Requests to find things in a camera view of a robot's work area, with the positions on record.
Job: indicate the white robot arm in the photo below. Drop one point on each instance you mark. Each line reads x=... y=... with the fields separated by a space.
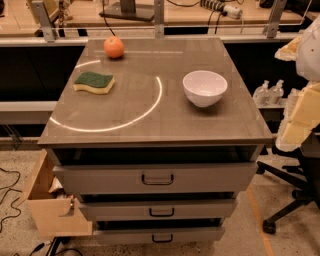
x=302 y=111

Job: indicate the grey drawer cabinet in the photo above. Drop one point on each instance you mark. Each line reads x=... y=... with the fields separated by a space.
x=146 y=119

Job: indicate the white bowl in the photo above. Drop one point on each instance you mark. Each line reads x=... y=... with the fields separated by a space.
x=204 y=88

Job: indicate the green yellow sponge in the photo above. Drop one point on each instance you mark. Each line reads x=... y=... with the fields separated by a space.
x=94 y=83

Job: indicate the orange fruit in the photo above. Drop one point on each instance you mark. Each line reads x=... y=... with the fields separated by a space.
x=113 y=47

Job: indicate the left clear bottle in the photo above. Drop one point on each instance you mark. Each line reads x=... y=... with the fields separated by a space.
x=261 y=93

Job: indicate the clear bottle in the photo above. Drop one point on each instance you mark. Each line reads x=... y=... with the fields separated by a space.
x=275 y=93
x=261 y=93

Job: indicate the black monitor stand base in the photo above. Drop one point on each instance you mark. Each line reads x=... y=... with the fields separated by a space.
x=128 y=10

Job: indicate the right clear bottle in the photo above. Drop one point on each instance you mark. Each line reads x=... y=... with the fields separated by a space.
x=275 y=93

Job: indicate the cardboard box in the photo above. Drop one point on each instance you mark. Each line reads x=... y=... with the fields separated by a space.
x=53 y=216

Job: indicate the white power strip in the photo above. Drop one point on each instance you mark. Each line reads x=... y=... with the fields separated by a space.
x=222 y=7

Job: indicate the black office chair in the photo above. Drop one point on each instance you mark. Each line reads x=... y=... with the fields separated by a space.
x=305 y=178

